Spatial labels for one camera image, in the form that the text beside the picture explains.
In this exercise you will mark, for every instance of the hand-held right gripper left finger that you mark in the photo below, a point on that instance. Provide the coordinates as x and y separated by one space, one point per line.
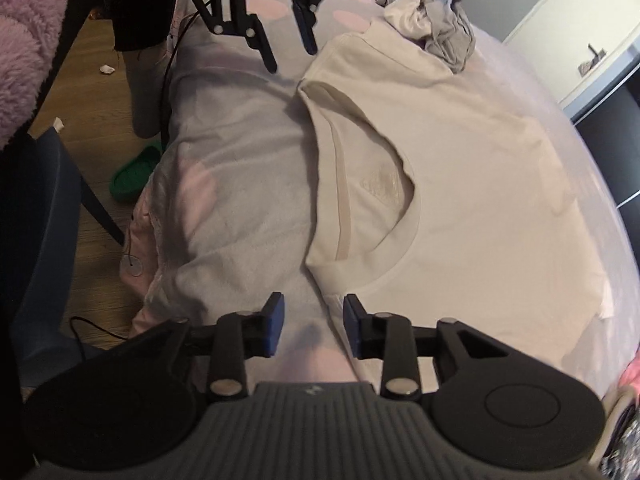
274 327

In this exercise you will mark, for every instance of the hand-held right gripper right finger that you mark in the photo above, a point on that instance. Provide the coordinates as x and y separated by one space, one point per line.
352 327

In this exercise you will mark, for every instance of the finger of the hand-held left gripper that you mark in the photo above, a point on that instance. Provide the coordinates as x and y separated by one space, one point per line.
237 15
306 25

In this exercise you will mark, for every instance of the cream white t-shirt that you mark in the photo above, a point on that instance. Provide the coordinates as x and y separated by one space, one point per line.
475 160

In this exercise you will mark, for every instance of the person's black shorts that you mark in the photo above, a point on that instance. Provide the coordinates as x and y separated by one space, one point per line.
140 0

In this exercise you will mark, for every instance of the white satin garment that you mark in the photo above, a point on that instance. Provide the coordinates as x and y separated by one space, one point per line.
407 17

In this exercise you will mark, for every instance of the person's leg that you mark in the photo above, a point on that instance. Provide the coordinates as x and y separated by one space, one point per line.
145 95

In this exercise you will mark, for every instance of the white paper scrap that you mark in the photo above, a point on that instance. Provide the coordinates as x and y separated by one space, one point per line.
107 69
58 125

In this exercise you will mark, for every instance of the grey crumpled garment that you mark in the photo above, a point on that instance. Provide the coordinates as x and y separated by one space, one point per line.
450 35

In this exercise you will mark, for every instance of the polka dot bed sheet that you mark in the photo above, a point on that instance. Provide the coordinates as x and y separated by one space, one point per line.
240 160

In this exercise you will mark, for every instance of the green slipper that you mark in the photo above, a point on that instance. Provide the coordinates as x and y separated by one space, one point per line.
132 175

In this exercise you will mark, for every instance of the purple fluffy blanket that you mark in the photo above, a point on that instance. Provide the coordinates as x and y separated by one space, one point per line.
25 50

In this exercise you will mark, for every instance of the blue chair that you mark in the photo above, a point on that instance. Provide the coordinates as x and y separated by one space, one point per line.
40 235

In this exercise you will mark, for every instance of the white door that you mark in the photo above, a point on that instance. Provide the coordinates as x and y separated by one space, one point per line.
560 25

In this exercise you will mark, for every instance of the black sliding wardrobe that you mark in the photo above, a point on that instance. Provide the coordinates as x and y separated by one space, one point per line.
617 160

